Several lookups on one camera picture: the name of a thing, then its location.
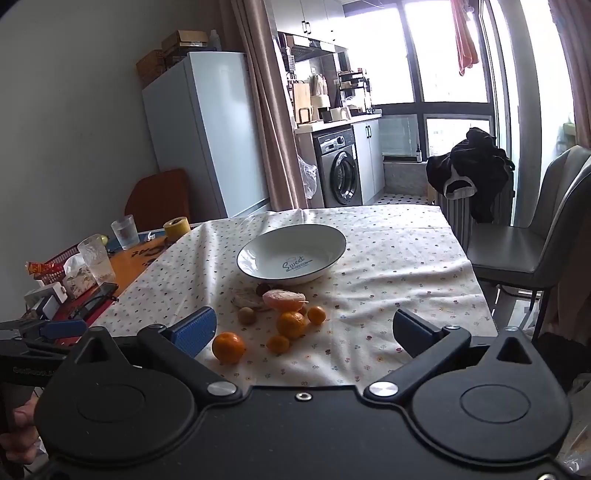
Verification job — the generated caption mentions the red plastic basket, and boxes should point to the red plastic basket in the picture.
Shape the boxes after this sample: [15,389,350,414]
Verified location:
[25,247,81,284]

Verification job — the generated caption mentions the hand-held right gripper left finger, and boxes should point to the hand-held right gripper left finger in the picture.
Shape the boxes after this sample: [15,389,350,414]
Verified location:
[69,306,243,409]

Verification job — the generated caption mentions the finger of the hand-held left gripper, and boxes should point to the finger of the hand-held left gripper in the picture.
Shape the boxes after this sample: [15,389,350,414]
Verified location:
[0,339,78,358]
[0,318,88,341]

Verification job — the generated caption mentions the grey washing machine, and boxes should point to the grey washing machine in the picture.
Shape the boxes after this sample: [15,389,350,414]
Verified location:
[314,128,363,208]

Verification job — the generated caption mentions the floral white tablecloth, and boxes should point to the floral white tablecloth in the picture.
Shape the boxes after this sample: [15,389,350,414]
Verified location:
[88,204,499,388]

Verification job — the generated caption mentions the pale peeled pomelo piece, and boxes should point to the pale peeled pomelo piece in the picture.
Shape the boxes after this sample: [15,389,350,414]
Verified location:
[231,288,271,312]

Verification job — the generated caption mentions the brown wooden chair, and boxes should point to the brown wooden chair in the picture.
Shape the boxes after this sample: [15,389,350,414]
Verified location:
[124,168,192,232]

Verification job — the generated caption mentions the white wall cabinets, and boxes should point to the white wall cabinets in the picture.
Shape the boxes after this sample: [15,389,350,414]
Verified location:
[270,0,345,47]

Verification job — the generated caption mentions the yellow tape roll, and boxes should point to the yellow tape roll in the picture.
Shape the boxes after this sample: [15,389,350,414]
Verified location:
[163,215,191,241]

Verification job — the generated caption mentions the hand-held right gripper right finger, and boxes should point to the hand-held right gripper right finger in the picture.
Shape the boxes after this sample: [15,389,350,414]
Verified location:
[364,308,539,408]

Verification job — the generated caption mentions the tissue box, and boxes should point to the tissue box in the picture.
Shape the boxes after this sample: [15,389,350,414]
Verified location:
[62,256,100,296]

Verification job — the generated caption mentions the medium orange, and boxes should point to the medium orange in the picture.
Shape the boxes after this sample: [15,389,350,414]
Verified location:
[276,311,308,340]

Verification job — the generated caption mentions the red snack packet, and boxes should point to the red snack packet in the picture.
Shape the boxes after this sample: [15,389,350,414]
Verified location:
[25,261,61,278]

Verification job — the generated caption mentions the cardboard box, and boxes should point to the cardboard box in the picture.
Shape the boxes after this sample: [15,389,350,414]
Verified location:
[161,30,209,60]

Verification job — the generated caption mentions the white bowl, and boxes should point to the white bowl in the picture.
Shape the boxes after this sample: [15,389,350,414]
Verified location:
[236,223,347,285]

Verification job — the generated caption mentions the black dish rack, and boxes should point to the black dish rack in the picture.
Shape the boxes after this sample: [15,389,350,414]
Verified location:
[338,69,375,116]

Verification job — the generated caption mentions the white kitchen cabinet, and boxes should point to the white kitchen cabinet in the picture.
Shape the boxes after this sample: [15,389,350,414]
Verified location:
[353,117,385,204]

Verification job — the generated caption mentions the white charger box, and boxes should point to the white charger box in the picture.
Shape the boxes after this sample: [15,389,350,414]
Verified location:
[23,284,68,319]

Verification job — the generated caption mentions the black clothes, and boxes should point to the black clothes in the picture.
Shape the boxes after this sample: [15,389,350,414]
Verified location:
[426,127,515,223]

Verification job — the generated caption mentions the grey dining chair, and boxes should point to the grey dining chair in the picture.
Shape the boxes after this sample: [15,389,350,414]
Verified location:
[434,182,513,261]
[466,145,591,324]

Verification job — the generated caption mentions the tall clear plastic cup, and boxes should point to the tall clear plastic cup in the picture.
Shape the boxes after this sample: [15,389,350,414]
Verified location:
[78,234,116,287]

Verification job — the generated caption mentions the person's left hand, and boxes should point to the person's left hand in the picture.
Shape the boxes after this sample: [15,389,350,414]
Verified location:
[0,397,48,469]

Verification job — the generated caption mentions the wooden cutting board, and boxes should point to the wooden cutting board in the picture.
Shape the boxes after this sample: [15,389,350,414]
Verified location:
[293,82,314,124]

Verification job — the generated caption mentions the clear drinking glass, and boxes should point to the clear drinking glass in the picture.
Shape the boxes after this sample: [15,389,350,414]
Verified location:
[111,215,138,251]

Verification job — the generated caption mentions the beige curtain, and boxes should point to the beige curtain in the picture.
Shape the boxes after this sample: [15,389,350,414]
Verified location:
[219,0,310,210]

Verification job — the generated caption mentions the large orange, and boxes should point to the large orange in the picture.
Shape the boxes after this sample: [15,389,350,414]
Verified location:
[211,332,247,365]

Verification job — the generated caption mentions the white refrigerator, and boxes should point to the white refrigerator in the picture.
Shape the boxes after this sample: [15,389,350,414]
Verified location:
[141,51,271,220]

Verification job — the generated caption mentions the red hanging cloth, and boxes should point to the red hanging cloth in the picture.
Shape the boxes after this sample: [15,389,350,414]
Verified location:
[450,0,478,77]

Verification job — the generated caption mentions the clear plastic bag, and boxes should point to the clear plastic bag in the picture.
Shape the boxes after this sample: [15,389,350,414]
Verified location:
[298,154,319,200]

